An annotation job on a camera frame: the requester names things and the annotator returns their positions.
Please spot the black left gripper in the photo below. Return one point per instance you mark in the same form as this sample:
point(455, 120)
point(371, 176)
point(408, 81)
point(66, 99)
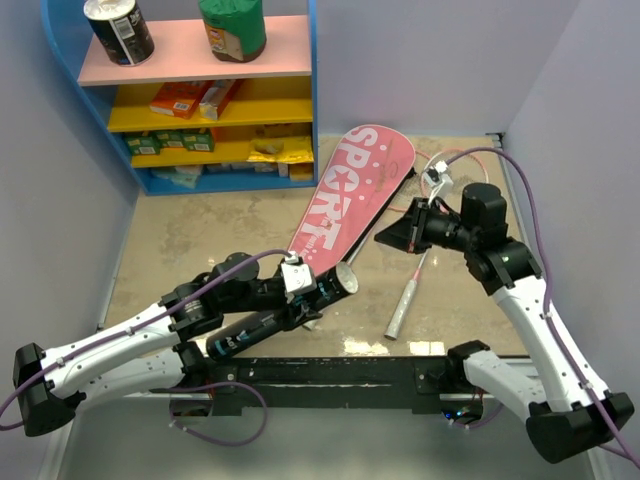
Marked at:
point(301, 313)

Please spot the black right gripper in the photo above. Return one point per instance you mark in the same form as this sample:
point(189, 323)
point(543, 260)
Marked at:
point(409, 233)

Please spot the black shuttlecock tube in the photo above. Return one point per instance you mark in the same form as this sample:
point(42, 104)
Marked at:
point(333, 285)

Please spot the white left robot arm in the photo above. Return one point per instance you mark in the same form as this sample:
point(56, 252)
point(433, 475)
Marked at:
point(48, 384)

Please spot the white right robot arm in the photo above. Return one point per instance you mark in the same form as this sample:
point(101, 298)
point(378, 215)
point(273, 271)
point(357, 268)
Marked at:
point(568, 409)

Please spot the pink racket under bag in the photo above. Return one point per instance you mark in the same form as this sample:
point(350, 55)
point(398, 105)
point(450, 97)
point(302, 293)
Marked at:
point(412, 177)

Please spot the pink racket cover bag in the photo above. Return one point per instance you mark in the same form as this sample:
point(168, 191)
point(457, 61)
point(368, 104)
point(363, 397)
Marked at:
point(366, 168)

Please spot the pink racket on table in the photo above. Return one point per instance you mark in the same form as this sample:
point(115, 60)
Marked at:
point(403, 305)

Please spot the yellow box bottom shelf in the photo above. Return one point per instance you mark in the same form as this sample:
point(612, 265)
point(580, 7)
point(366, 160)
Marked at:
point(303, 172)

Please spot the yellow snack bag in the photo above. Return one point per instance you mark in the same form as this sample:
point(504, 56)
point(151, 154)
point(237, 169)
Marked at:
point(287, 150)

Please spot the pale packet bottom shelf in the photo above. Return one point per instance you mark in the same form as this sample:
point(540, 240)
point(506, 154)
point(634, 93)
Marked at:
point(186, 176)

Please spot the green box right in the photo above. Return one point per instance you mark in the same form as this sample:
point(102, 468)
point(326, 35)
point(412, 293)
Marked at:
point(198, 139)

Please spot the green box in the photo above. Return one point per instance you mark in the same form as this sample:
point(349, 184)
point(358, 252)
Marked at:
point(198, 139)
point(142, 143)
point(169, 138)

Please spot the green box middle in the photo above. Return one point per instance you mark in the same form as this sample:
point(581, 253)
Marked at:
point(169, 138)

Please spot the red white snack box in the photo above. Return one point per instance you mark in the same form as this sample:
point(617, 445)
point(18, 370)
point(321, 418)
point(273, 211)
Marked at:
point(217, 97)

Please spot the green box left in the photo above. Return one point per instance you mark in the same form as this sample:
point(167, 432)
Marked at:
point(142, 143)

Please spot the blue shelf unit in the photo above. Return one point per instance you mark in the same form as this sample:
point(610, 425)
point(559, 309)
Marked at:
point(279, 87)

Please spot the orange snack box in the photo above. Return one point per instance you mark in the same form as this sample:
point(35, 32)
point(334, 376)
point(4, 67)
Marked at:
point(178, 99)

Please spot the green brown canister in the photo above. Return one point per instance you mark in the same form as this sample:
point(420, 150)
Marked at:
point(235, 29)

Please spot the black white canister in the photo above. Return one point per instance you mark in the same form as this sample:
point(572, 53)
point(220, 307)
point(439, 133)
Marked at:
point(121, 29)

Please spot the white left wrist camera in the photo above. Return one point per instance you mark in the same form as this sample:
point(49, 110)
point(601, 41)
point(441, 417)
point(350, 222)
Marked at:
point(298, 277)

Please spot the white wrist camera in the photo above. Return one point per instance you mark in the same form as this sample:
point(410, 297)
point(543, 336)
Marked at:
point(298, 277)
point(438, 180)

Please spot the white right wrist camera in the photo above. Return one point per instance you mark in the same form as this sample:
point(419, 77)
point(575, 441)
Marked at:
point(438, 180)

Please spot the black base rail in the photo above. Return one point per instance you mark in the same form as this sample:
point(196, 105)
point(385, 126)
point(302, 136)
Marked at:
point(420, 384)

